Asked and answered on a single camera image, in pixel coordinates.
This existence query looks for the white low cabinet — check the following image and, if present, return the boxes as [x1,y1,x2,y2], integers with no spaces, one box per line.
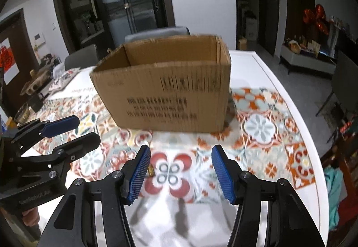
[280,44,337,76]

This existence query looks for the red foil balloons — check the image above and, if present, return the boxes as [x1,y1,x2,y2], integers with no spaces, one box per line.
[303,4,330,36]

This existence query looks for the brown cardboard box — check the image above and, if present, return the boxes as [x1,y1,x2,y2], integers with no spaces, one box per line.
[89,35,232,133]

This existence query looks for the teal cloth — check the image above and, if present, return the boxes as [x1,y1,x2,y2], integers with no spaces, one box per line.
[324,167,349,231]

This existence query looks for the dark mug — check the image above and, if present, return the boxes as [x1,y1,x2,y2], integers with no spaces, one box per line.
[28,93,45,112]

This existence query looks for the patterned tile print tablecloth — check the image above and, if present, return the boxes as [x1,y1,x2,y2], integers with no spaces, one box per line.
[17,50,330,247]

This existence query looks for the dark wooden door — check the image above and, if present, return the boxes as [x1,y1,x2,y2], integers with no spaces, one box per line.
[257,0,288,57]

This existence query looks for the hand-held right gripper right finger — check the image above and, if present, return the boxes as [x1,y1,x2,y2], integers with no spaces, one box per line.
[211,144,326,247]

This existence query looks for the brown wooden chair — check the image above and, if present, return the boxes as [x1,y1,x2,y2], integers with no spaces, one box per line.
[322,124,358,189]

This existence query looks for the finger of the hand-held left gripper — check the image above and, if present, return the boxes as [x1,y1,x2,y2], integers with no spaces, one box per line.
[21,132,101,166]
[11,115,80,144]

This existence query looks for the wooden tea tray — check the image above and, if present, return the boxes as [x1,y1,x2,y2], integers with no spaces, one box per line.
[19,68,53,97]

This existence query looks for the red paper cut poster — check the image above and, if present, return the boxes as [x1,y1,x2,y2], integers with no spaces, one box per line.
[0,37,20,82]

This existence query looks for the person's left hand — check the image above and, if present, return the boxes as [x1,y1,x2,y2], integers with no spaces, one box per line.
[21,206,40,226]

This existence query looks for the patterned white pouch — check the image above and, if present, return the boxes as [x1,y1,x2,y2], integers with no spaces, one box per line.
[50,68,81,91]

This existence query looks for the grey dining chair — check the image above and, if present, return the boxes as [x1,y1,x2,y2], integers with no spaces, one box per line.
[64,44,98,71]
[124,26,191,42]

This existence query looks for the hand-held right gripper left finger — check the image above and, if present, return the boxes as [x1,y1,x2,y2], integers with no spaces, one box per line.
[40,144,151,247]

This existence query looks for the white paper bag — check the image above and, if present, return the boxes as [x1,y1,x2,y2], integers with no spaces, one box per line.
[245,16,259,41]

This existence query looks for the dark grey chair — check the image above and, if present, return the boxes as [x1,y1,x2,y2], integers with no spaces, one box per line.
[316,51,358,125]

